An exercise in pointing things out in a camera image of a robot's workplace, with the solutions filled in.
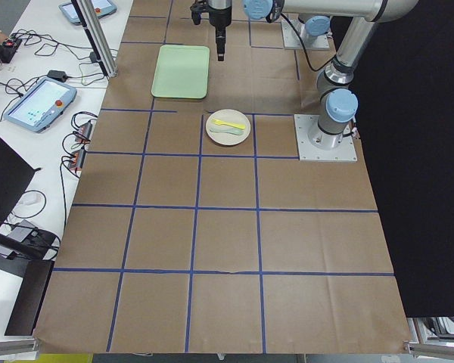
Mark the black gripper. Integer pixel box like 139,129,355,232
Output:
190,0,232,61

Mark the yellow plastic fork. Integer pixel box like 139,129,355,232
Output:
212,119,246,130

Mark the teal plastic spoon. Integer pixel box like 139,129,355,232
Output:
208,125,244,136

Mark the white round plate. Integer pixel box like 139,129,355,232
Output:
205,109,251,146

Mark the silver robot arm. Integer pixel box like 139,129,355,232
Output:
242,1,418,150
298,13,331,50

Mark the light green tray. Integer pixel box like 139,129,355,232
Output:
151,45,210,99

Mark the blue teach pendant far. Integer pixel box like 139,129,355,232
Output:
58,0,118,26

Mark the blue teach pendant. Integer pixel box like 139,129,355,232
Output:
58,0,118,26
4,76,77,132

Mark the black power adapter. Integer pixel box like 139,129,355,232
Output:
47,70,68,82

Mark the blue teach pendant near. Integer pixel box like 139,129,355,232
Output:
4,76,77,132

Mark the black monitor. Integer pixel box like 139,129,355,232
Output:
0,138,36,226

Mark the black monitor stand base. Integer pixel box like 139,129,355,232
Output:
0,219,60,337

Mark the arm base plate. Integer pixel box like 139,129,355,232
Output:
281,19,330,51
294,114,358,163

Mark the aluminium frame post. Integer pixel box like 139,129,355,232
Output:
72,0,118,78

